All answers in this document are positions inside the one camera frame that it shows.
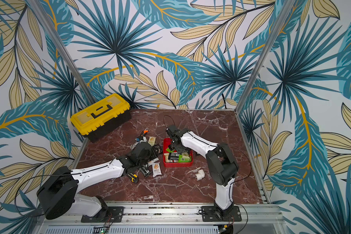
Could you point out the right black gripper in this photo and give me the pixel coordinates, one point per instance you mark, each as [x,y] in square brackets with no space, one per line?
[178,147]

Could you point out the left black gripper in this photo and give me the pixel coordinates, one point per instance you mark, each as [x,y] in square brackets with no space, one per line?
[154,155]

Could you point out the red storage box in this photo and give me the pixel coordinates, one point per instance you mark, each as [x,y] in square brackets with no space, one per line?
[170,158]

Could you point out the beige cracker packet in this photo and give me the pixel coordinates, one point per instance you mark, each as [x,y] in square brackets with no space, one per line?
[152,140]

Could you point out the black cookie packet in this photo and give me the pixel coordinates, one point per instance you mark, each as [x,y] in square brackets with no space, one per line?
[145,171]

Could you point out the white drycake cookie packet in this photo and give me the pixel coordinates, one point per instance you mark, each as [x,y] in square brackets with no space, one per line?
[156,169]

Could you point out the white pipe elbow fitting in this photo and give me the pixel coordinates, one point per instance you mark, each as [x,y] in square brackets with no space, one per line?
[200,175]

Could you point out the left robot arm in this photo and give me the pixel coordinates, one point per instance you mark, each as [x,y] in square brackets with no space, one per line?
[60,194]

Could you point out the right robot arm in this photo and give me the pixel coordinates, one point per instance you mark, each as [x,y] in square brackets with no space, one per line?
[221,162]

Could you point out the green snack packet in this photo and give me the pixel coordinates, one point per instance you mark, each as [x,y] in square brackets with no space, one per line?
[184,159]

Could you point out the yellow black utility knife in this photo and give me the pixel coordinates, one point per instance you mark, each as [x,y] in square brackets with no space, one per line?
[133,177]

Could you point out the yellow black toolbox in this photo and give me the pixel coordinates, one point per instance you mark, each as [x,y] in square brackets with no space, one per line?
[101,118]

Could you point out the aluminium front rail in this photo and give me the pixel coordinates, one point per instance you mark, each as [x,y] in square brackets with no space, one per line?
[171,218]

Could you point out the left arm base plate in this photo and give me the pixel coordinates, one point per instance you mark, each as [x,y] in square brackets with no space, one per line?
[106,214]

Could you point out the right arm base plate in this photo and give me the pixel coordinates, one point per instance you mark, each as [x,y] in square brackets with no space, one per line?
[215,214]

